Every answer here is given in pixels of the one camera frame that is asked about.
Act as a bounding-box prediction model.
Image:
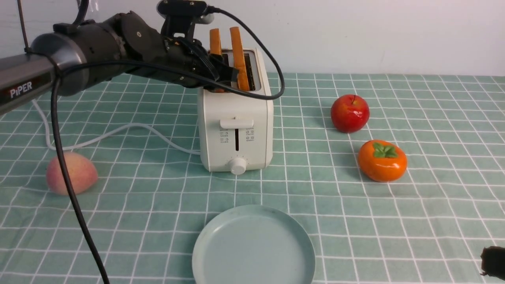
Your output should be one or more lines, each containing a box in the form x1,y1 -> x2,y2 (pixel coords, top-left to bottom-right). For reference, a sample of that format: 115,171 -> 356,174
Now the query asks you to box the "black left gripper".
137,38 -> 239,88

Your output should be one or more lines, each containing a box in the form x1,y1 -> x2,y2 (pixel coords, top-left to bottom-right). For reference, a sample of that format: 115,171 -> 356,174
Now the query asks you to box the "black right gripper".
480,246 -> 505,280

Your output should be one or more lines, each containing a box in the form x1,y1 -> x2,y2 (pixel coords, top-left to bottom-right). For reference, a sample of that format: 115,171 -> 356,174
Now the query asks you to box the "toasted bread slice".
209,28 -> 223,79
230,26 -> 250,92

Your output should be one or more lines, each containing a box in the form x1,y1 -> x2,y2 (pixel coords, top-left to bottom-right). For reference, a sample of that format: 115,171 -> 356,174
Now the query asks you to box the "white two-slot toaster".
198,48 -> 274,176

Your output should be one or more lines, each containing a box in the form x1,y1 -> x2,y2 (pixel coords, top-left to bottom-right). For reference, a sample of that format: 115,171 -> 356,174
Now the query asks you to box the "red apple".
330,94 -> 370,133

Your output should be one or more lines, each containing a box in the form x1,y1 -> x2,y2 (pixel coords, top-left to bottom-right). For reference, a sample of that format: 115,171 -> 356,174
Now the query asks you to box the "green checkered tablecloth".
0,72 -> 505,284

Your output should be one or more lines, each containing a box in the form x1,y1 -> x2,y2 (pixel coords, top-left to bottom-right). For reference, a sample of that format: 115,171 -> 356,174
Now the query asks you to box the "orange persimmon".
357,140 -> 408,182

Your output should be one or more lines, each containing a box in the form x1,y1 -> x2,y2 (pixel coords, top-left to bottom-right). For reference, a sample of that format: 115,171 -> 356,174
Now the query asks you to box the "light green plate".
192,205 -> 316,284

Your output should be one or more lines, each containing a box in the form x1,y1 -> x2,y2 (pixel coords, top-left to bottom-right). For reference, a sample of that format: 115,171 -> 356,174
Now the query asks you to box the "pink peach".
46,151 -> 98,196

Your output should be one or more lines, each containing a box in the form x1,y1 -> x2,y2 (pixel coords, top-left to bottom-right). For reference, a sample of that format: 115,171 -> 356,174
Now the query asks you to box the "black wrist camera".
156,0 -> 213,40

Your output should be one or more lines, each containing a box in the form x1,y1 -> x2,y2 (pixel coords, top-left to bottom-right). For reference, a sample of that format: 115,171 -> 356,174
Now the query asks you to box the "white power cord with plug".
32,99 -> 201,155

